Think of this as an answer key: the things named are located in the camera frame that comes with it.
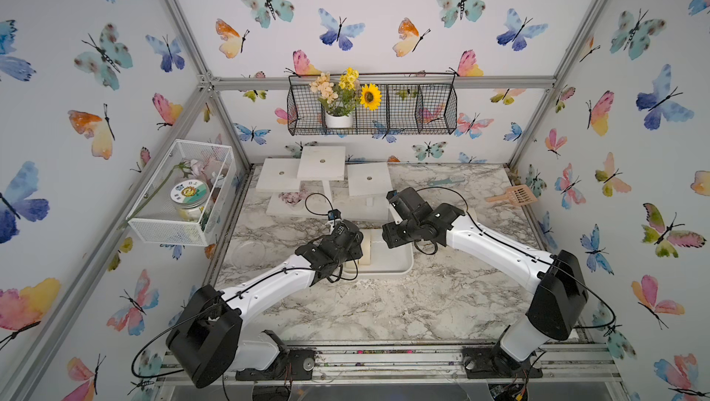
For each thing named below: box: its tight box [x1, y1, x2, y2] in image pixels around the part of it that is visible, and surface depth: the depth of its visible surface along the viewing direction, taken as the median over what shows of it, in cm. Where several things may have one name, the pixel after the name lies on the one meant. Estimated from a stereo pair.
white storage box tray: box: [342, 228, 415, 276], surface depth 90 cm
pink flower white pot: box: [278, 189, 307, 207], surface depth 100 cm
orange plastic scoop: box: [486, 184, 539, 207], surface depth 113 cm
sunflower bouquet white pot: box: [309, 67, 383, 129], surface depth 85 cm
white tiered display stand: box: [255, 145, 393, 222], surface depth 97 cm
